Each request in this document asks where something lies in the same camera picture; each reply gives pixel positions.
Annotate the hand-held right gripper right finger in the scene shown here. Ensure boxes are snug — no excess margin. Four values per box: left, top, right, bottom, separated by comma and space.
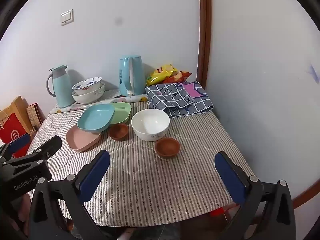
214, 151, 297, 240

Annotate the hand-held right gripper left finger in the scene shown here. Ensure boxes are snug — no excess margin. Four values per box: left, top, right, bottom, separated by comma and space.
29, 150, 112, 240

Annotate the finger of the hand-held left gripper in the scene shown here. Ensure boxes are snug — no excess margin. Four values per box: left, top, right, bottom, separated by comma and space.
11, 135, 62, 166
0, 133, 32, 159

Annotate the small brown bowl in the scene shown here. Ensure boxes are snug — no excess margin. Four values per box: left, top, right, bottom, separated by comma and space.
155, 138, 181, 158
108, 123, 129, 141

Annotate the green plastic plate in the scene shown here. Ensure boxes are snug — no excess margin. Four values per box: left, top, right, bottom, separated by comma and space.
109, 102, 132, 125

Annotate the plain white bowl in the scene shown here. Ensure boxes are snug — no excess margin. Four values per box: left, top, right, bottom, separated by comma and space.
131, 109, 171, 142

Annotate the person's left hand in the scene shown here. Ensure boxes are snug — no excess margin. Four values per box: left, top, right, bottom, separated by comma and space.
15, 194, 32, 222

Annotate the red paper bag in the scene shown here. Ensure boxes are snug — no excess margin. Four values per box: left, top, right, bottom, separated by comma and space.
0, 112, 32, 155

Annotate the patterned cardboard box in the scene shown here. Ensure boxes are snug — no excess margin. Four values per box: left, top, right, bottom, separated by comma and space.
26, 103, 42, 132

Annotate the pink plastic plate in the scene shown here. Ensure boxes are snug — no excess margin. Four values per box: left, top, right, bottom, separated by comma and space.
66, 125, 102, 152

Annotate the brown paper bag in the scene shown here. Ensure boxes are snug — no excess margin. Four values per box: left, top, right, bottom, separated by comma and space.
0, 96, 33, 133

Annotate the red plastic object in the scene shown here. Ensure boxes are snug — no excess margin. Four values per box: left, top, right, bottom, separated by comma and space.
209, 204, 240, 217

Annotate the fruit print rolled mat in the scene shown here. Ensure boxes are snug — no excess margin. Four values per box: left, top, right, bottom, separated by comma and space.
49, 89, 148, 115

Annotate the blue plastic plate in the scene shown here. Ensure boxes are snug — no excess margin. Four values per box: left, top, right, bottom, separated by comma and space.
77, 104, 115, 133

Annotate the striped quilted tablecloth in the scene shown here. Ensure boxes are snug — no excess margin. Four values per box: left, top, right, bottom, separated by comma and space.
26, 105, 255, 227

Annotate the light blue thermos jug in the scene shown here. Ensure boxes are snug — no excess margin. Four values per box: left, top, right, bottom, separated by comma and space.
46, 65, 76, 108

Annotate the large white floral bowl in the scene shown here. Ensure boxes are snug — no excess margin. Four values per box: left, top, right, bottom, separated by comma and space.
72, 83, 105, 105

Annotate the blue bird patterned bowl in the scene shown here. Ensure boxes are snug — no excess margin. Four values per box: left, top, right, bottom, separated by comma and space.
72, 77, 103, 96

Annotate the grey checked cloth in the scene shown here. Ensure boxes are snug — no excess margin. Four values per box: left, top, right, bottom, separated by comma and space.
145, 81, 215, 118

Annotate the brown wooden baseboard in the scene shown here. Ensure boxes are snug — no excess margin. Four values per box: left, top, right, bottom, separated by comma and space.
292, 177, 320, 209

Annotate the light blue tissue box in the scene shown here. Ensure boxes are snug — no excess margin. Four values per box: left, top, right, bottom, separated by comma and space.
118, 54, 146, 97

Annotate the red chips bag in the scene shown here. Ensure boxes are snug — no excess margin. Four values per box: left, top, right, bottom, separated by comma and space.
164, 70, 192, 84

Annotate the yellow chips bag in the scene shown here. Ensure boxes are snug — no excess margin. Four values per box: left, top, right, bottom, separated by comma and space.
146, 64, 178, 86

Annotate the white wall light switch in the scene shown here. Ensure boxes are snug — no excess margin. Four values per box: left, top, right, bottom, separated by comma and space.
60, 9, 74, 27

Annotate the brown wooden door frame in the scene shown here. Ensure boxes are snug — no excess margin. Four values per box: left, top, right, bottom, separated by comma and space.
197, 0, 213, 90

